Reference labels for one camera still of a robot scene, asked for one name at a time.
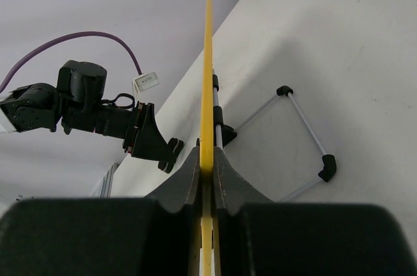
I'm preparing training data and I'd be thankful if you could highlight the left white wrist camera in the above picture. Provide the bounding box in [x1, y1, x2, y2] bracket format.
[132, 72, 160, 96]

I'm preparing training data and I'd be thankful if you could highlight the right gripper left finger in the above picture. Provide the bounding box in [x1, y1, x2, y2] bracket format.
[147, 141, 201, 275]

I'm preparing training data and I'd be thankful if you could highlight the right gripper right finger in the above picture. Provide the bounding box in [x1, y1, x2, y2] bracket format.
[212, 147, 277, 275]

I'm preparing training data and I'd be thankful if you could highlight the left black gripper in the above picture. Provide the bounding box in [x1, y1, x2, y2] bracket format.
[94, 103, 184, 172]

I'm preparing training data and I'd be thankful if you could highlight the metal whiteboard easel stand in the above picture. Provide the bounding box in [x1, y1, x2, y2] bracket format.
[216, 66, 336, 203]

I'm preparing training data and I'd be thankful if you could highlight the yellow framed small whiteboard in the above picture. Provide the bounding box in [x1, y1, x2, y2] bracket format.
[199, 0, 214, 275]

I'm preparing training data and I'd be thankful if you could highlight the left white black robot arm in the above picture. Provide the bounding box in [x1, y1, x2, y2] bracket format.
[1, 61, 184, 174]

